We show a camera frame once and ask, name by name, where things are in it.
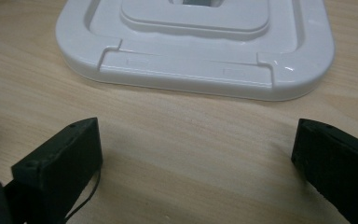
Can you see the grey lidded plastic box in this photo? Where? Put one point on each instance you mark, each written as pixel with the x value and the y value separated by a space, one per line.
pixel 183 68

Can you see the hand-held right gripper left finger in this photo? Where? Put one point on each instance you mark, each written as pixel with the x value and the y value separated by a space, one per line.
pixel 59 171

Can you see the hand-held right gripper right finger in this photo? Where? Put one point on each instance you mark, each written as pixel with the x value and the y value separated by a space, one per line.
pixel 338 165

